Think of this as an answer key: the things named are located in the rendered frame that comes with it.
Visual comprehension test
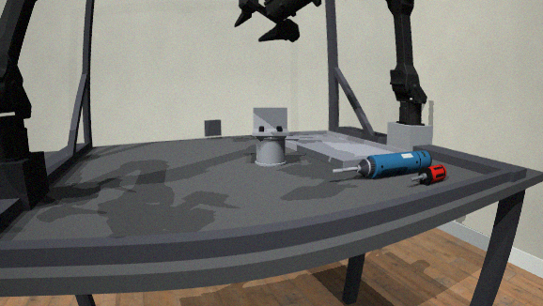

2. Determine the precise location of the shiny grey metal cylinder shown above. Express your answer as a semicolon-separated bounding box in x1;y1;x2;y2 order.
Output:
255;136;287;167

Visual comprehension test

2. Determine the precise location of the blue electric screwdriver barrel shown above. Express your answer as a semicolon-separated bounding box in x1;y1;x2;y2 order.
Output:
333;150;432;178

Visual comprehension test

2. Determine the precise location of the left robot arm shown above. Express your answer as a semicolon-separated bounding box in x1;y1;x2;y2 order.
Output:
287;0;427;126

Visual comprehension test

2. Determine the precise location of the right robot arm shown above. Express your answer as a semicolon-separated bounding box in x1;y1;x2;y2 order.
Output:
0;0;38;162

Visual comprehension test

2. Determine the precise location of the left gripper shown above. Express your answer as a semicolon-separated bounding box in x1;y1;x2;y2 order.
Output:
234;0;300;42

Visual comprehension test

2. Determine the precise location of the grey l-shaped bracket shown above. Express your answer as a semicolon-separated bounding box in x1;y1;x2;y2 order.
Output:
252;107;289;136

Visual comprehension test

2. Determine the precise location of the red hand screwdriver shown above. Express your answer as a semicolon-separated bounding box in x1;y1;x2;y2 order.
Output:
411;164;446;186

